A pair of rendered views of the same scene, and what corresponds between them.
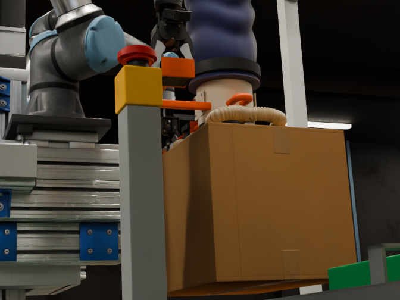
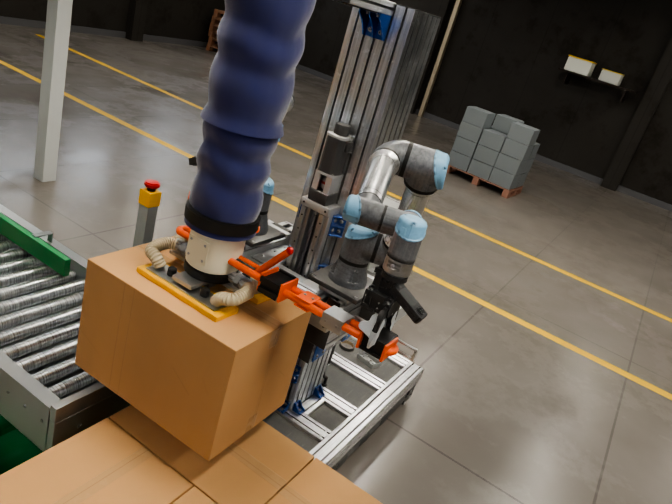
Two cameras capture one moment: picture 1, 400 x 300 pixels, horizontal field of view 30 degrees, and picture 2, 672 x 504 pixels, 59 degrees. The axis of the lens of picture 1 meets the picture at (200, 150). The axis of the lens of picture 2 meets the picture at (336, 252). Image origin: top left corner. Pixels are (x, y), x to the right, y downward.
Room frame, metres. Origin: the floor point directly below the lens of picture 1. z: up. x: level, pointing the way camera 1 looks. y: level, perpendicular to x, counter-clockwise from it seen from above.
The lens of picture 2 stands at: (3.60, -0.98, 2.00)
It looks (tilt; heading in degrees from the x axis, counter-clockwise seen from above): 23 degrees down; 136
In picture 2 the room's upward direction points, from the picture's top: 17 degrees clockwise
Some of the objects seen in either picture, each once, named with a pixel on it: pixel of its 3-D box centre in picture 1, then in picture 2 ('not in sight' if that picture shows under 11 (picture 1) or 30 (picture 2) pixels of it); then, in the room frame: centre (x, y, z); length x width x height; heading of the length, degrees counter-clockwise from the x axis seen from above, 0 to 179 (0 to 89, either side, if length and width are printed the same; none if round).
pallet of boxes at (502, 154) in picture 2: not in sight; (494, 150); (-1.75, 6.81, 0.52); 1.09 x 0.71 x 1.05; 18
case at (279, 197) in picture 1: (236, 219); (192, 336); (2.16, -0.10, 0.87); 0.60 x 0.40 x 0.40; 22
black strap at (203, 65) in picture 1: (222, 75); (223, 214); (2.16, -0.08, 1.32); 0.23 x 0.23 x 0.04
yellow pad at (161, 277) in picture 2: not in sight; (187, 285); (2.19, -0.17, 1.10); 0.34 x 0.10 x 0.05; 20
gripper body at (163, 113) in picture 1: (166, 119); (385, 291); (2.70, 0.12, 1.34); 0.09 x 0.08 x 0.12; 20
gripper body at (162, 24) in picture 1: (168, 26); not in sight; (1.82, 0.07, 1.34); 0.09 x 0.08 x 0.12; 20
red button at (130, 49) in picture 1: (137, 61); (151, 186); (1.24, 0.10, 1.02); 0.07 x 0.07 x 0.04
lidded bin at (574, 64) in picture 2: not in sight; (579, 66); (-3.02, 10.32, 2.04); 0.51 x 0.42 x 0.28; 21
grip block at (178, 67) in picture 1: (173, 72); not in sight; (1.79, 0.06, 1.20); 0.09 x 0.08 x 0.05; 110
